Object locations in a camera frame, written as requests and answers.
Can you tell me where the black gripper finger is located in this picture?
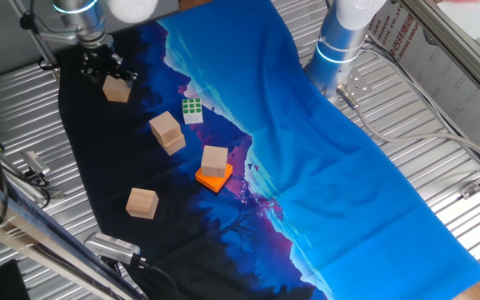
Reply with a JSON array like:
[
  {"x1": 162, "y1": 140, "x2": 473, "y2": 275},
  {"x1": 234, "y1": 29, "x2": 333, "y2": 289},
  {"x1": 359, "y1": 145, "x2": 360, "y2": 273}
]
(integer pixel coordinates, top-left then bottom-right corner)
[
  {"x1": 79, "y1": 62, "x2": 100, "y2": 85},
  {"x1": 108, "y1": 53, "x2": 139, "y2": 84}
]

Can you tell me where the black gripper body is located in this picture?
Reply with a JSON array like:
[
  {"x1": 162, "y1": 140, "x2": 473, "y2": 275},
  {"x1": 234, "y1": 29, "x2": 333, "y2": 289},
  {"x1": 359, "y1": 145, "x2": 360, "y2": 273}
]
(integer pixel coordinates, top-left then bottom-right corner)
[{"x1": 81, "y1": 43, "x2": 117, "y2": 75}]

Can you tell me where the light wooden cube block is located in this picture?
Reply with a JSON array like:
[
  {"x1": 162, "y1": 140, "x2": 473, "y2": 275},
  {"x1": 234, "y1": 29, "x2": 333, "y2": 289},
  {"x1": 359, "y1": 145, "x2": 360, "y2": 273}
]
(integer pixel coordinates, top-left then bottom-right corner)
[
  {"x1": 147, "y1": 110, "x2": 183, "y2": 147},
  {"x1": 200, "y1": 144, "x2": 229, "y2": 179},
  {"x1": 124, "y1": 187, "x2": 160, "y2": 221},
  {"x1": 102, "y1": 74, "x2": 133, "y2": 104},
  {"x1": 158, "y1": 131, "x2": 188, "y2": 157}
]

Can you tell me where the grey metal pole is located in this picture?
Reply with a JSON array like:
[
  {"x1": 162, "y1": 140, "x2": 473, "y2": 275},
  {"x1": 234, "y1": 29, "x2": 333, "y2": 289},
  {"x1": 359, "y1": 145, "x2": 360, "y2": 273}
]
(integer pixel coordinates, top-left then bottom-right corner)
[{"x1": 8, "y1": 0, "x2": 61, "y2": 71}]

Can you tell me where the Rubik's cube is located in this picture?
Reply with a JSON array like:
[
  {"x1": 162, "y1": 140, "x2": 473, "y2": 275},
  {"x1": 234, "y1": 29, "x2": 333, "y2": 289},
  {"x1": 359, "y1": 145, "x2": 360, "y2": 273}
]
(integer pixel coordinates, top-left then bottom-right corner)
[{"x1": 182, "y1": 97, "x2": 204, "y2": 126}]

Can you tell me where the orange square base block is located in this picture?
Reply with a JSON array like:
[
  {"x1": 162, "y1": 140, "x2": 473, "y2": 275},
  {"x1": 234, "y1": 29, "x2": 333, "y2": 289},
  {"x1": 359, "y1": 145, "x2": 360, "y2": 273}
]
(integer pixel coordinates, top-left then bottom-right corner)
[{"x1": 194, "y1": 162, "x2": 234, "y2": 194}]

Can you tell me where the black flat device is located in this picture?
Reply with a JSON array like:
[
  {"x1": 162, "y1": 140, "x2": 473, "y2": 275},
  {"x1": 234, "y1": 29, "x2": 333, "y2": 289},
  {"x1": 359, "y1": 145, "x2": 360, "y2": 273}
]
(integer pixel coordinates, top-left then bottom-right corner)
[{"x1": 0, "y1": 258, "x2": 31, "y2": 300}]

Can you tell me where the blue mountain print cloth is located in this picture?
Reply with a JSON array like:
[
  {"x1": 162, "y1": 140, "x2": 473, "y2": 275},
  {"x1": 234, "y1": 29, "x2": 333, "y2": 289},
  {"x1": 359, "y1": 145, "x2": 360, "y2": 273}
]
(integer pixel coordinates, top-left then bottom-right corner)
[{"x1": 56, "y1": 0, "x2": 480, "y2": 300}]

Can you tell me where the white printed panel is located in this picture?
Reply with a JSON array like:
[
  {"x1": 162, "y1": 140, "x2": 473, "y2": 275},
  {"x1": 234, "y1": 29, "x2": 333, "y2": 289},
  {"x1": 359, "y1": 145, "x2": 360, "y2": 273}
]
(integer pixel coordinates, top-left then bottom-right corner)
[{"x1": 367, "y1": 7, "x2": 480, "y2": 164}]

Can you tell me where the silver depth camera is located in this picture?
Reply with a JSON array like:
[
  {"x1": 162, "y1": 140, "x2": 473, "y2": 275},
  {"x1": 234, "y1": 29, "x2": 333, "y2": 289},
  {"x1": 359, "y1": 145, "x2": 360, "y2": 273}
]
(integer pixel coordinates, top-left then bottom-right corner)
[
  {"x1": 83, "y1": 232, "x2": 143, "y2": 266},
  {"x1": 20, "y1": 149, "x2": 53, "y2": 178}
]

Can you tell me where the silver camera mount bracket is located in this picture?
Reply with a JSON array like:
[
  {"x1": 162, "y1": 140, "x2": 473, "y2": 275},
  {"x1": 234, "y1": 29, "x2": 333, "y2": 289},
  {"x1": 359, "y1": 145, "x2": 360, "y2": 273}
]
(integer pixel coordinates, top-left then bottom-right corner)
[{"x1": 31, "y1": 172, "x2": 65, "y2": 201}]

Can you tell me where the aluminium frame beam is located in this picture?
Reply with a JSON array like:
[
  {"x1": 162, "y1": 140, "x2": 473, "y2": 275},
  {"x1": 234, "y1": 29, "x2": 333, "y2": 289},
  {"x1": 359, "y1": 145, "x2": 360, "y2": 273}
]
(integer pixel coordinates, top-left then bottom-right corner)
[
  {"x1": 0, "y1": 168, "x2": 149, "y2": 300},
  {"x1": 397, "y1": 0, "x2": 480, "y2": 112}
]

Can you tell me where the black camera cable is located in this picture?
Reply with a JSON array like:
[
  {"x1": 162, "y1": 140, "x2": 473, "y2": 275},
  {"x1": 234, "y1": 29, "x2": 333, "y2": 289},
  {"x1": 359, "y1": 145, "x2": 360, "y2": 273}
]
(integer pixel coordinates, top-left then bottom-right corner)
[{"x1": 133, "y1": 254, "x2": 183, "y2": 300}]

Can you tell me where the grey hose with metal connector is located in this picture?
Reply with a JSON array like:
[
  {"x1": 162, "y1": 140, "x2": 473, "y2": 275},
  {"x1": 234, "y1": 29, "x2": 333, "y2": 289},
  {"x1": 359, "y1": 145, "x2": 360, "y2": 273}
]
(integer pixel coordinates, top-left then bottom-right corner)
[{"x1": 335, "y1": 84, "x2": 480, "y2": 168}]

